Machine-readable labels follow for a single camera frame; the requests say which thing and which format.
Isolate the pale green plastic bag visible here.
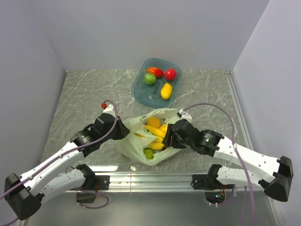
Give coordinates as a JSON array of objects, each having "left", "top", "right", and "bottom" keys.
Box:
[{"left": 116, "top": 108, "right": 180, "bottom": 166}]

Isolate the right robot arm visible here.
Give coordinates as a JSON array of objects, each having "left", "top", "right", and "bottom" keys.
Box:
[{"left": 163, "top": 119, "right": 293, "bottom": 202}]

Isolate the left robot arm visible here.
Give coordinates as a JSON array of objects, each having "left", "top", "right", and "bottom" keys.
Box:
[{"left": 4, "top": 113, "right": 130, "bottom": 220}]

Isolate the green fruit in bag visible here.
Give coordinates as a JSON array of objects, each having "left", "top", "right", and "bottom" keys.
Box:
[{"left": 143, "top": 148, "right": 155, "bottom": 159}]

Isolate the orange round fruit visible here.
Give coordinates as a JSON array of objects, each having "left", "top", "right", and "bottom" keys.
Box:
[{"left": 146, "top": 116, "right": 161, "bottom": 128}]

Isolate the green round fruit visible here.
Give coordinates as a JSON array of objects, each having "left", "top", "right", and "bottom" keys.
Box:
[{"left": 144, "top": 73, "right": 156, "bottom": 85}]

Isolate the yellow banana bunch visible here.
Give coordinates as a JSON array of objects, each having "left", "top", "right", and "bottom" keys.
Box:
[{"left": 144, "top": 124, "right": 167, "bottom": 151}]

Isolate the teal plastic tray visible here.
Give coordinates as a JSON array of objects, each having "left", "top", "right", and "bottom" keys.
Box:
[{"left": 131, "top": 58, "right": 182, "bottom": 108}]

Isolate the yellow mango in tray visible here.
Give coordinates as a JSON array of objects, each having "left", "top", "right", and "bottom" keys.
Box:
[{"left": 160, "top": 83, "right": 173, "bottom": 100}]

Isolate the red apple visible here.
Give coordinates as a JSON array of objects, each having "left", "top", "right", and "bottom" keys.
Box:
[{"left": 164, "top": 68, "right": 177, "bottom": 81}]

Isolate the red orange mango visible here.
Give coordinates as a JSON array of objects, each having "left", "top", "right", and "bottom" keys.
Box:
[{"left": 147, "top": 67, "right": 164, "bottom": 78}]

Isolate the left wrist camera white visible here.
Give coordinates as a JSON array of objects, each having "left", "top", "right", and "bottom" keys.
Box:
[{"left": 101, "top": 102, "right": 115, "bottom": 113}]

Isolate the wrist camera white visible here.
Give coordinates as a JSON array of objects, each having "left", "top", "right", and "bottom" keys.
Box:
[
  {"left": 177, "top": 108, "right": 192, "bottom": 122},
  {"left": 101, "top": 102, "right": 115, "bottom": 113}
]

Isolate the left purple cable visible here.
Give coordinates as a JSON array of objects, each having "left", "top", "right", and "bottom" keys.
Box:
[{"left": 0, "top": 99, "right": 119, "bottom": 226}]

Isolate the purple cable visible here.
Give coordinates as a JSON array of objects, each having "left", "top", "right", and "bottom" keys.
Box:
[
  {"left": 0, "top": 99, "right": 119, "bottom": 226},
  {"left": 183, "top": 102, "right": 257, "bottom": 226}
]

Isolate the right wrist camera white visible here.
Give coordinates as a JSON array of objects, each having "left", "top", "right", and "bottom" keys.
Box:
[{"left": 177, "top": 108, "right": 192, "bottom": 122}]

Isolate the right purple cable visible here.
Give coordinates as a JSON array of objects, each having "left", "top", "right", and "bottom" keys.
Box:
[{"left": 183, "top": 102, "right": 257, "bottom": 226}]

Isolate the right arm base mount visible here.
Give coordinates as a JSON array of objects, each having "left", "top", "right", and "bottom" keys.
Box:
[{"left": 190, "top": 164, "right": 235, "bottom": 208}]

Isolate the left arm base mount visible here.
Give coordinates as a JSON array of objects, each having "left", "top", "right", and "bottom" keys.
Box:
[{"left": 71, "top": 175, "right": 110, "bottom": 210}]

